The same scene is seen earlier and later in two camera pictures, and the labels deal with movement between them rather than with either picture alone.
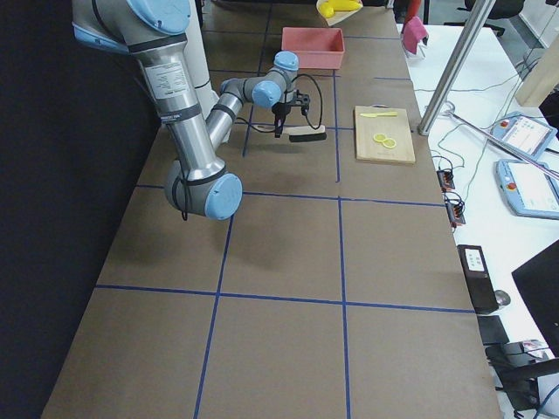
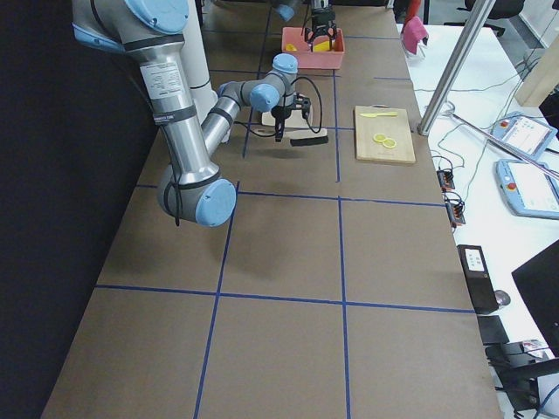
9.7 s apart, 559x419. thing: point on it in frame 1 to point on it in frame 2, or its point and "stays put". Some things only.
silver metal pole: [475, 21] stays put
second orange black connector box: [455, 212] stays put
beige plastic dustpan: [338, 16] to [296, 119]
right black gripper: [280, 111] stays put
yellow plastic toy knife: [373, 115] stays put
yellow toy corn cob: [338, 6] to [321, 46]
